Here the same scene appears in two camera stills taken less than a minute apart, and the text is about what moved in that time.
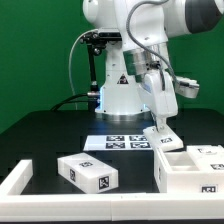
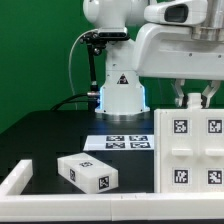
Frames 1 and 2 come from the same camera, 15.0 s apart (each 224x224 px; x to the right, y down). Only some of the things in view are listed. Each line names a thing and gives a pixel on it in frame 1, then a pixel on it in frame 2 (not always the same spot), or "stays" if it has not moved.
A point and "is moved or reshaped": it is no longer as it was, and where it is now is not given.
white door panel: [166, 140] -> [179, 151]
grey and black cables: [73, 95] stays
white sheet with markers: [116, 142] stays
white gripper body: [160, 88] -> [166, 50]
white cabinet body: [177, 173] is moved or reshaped
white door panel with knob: [207, 157] is moved or reshaped
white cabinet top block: [88, 173] stays
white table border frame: [16, 206] stays
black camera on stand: [95, 42] stays
